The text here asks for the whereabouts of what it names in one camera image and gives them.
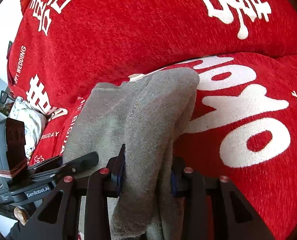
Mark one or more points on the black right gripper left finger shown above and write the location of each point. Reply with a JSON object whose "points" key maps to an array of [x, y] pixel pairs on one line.
{"points": [[78, 205]]}

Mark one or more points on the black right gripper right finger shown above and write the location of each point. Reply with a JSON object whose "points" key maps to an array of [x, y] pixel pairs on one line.
{"points": [[214, 208]]}

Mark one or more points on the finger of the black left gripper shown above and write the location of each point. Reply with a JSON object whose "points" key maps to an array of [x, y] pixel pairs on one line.
{"points": [[71, 162]]}

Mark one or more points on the grey knit garment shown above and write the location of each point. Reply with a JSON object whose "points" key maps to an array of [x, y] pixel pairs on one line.
{"points": [[145, 116]]}

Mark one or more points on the person's hand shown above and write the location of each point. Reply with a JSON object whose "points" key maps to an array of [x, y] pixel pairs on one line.
{"points": [[21, 215]]}

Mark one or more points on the red pillow with white characters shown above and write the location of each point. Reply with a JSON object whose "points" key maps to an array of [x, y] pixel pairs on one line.
{"points": [[244, 127]]}

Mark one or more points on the red bedspread with white characters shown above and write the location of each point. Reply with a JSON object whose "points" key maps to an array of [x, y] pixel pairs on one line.
{"points": [[63, 48]]}

